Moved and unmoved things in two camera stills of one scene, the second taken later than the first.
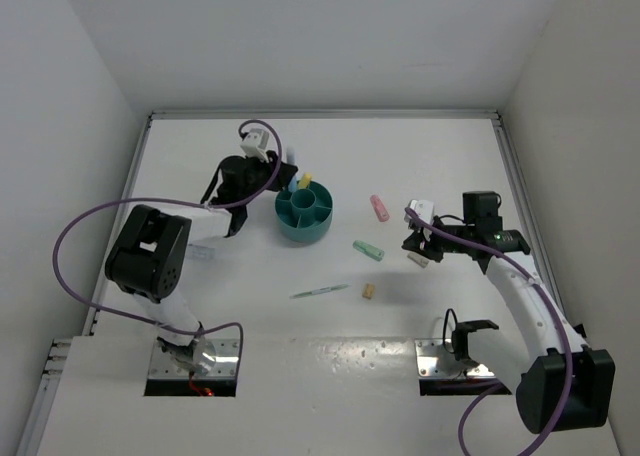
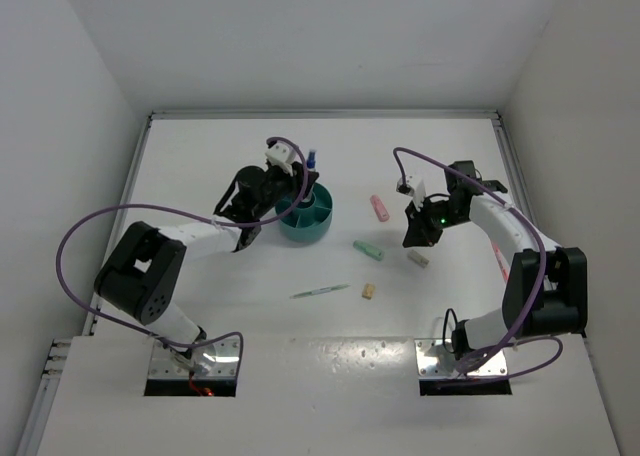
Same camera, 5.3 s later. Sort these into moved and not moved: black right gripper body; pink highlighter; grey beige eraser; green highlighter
Moved: black right gripper body
Not moved: green highlighter; pink highlighter; grey beige eraser
